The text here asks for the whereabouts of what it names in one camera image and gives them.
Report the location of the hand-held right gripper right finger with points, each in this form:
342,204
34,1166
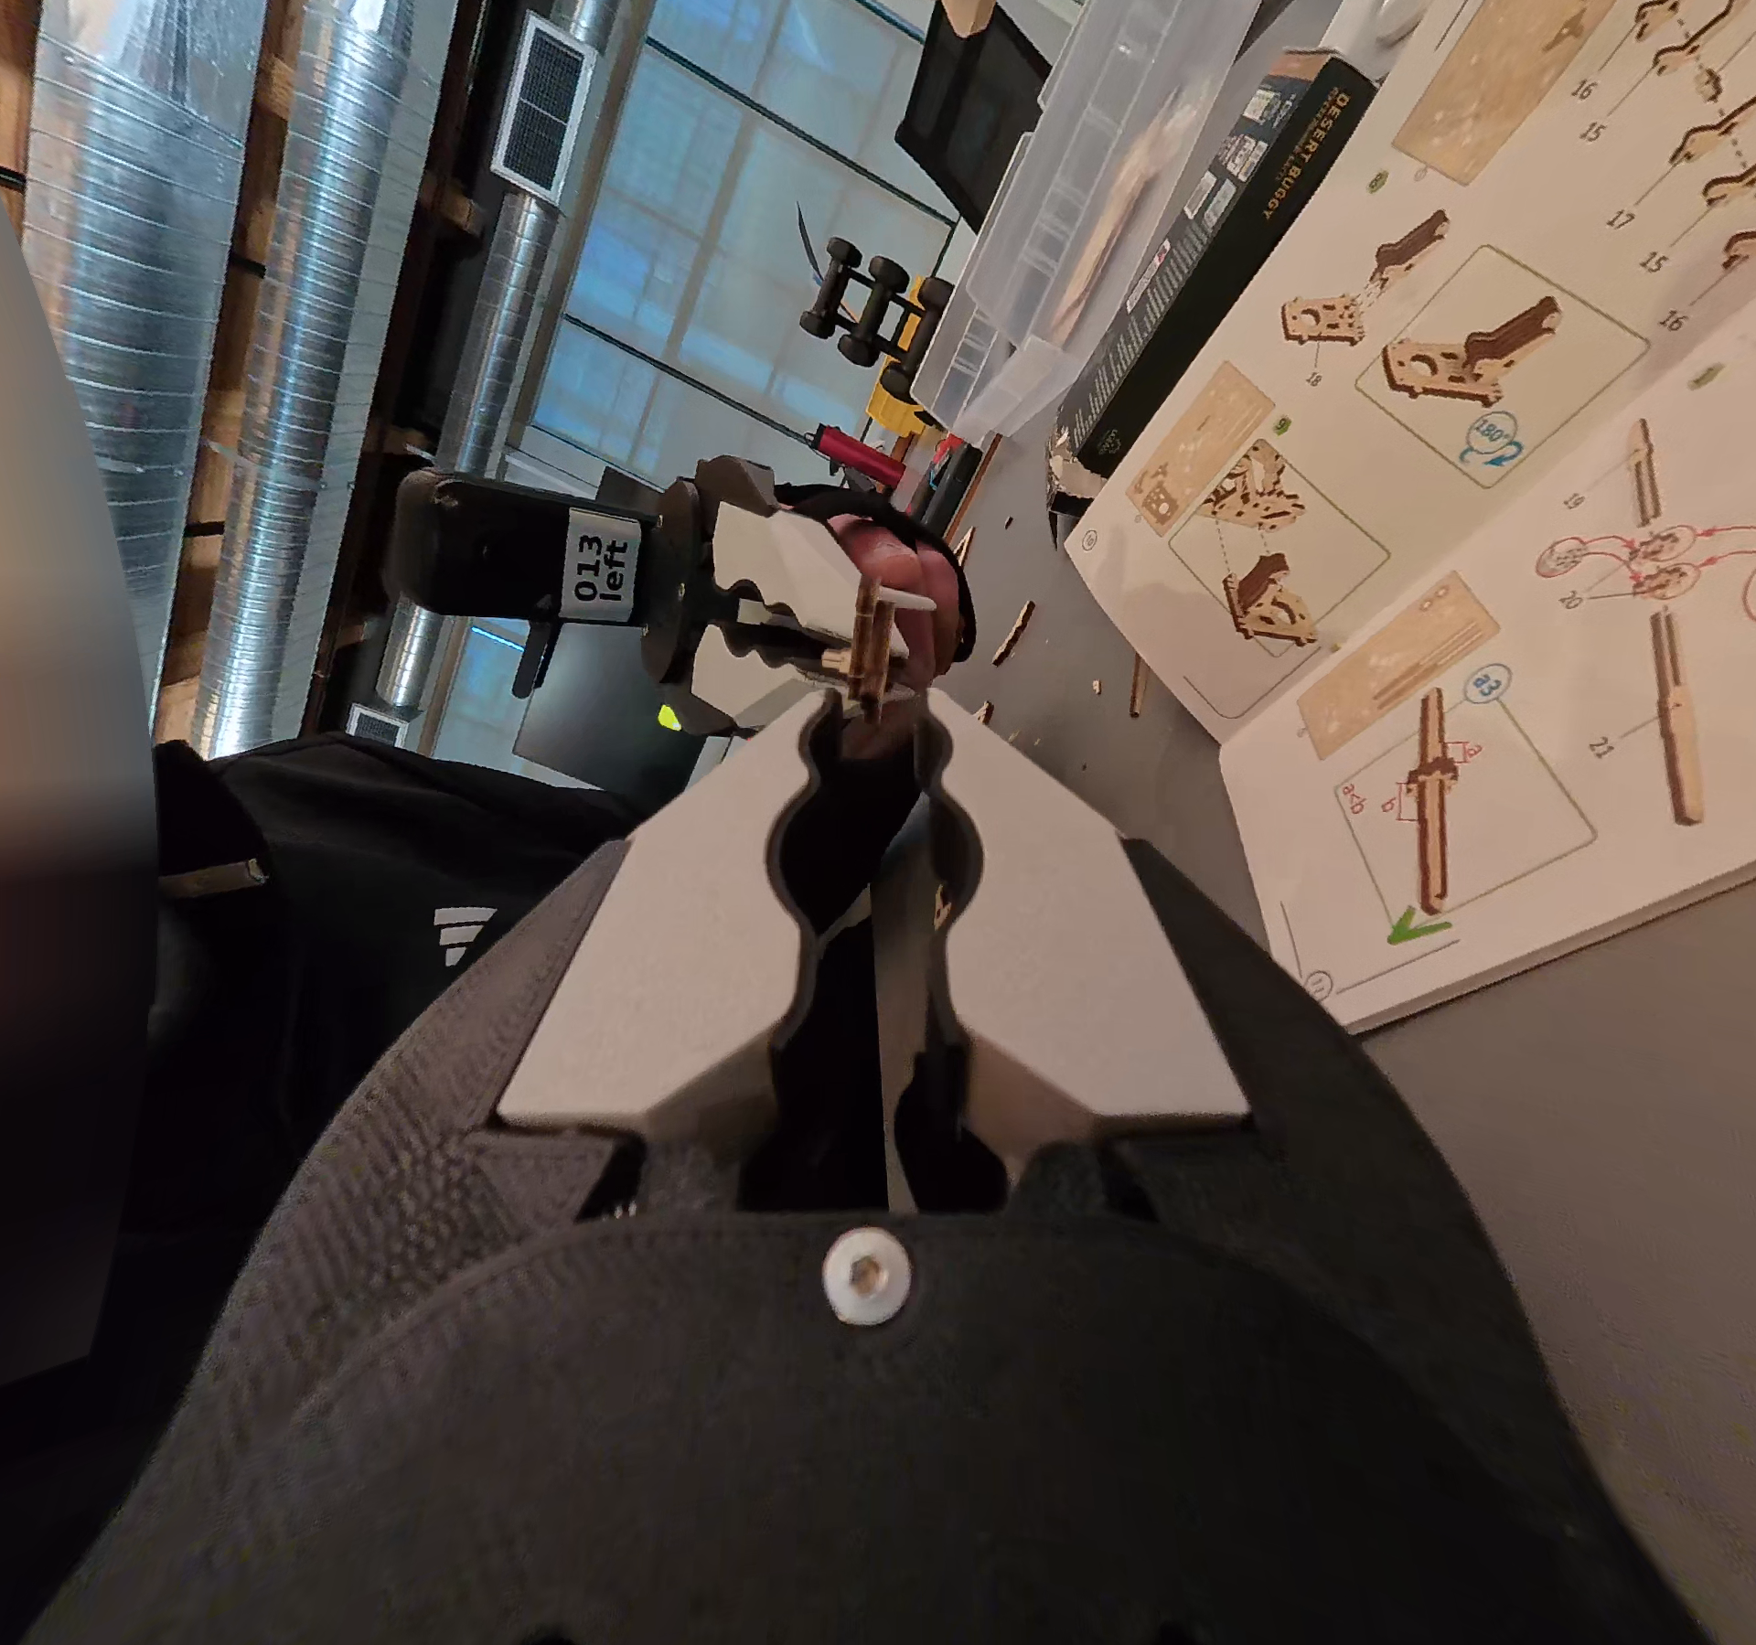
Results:
1098,972

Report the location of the white vent grille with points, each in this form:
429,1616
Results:
543,106

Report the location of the clear plastic storage container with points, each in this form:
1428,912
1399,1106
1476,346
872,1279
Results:
1070,54

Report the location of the foil wrapped duct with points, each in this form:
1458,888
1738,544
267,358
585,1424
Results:
315,370
124,302

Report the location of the spiral metal ventilation duct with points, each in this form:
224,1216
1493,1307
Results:
508,342

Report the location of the yellow tool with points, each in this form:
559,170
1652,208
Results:
899,400

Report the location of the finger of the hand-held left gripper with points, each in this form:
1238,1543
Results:
788,562
749,686

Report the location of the person's left hand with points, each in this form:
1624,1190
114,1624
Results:
939,632

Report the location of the person's black clothed torso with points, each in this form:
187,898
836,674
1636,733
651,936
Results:
358,986

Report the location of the wooden axle lever assembly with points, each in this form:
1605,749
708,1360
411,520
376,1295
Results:
870,646

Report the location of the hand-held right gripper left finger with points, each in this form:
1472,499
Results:
658,972

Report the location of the printed instruction booklet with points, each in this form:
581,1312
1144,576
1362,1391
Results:
1439,509

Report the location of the pale wooden part sheets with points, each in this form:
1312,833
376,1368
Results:
1139,205

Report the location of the black monitor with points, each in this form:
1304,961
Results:
588,749

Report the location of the black cardboard kit box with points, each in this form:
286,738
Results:
1235,262

